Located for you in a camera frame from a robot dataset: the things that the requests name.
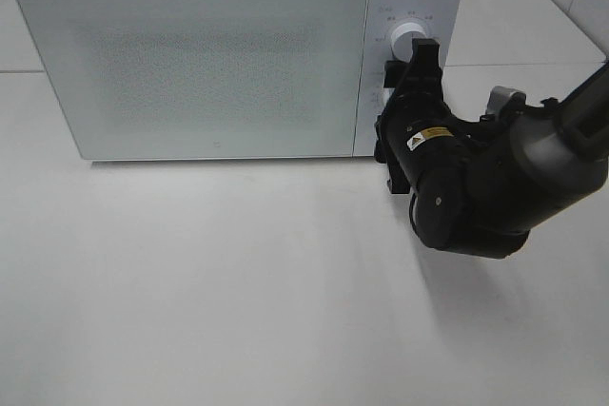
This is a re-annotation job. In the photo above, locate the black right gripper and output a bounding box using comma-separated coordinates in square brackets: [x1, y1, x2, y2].
[375, 38, 528, 259]

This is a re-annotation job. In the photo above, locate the white power knob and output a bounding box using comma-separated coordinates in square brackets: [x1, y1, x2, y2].
[389, 21, 427, 62]

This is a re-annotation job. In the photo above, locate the white timer knob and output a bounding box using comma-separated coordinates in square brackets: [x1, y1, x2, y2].
[382, 87, 394, 106]

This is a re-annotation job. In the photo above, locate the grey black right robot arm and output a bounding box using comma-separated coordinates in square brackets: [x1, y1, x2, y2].
[374, 39, 608, 259]

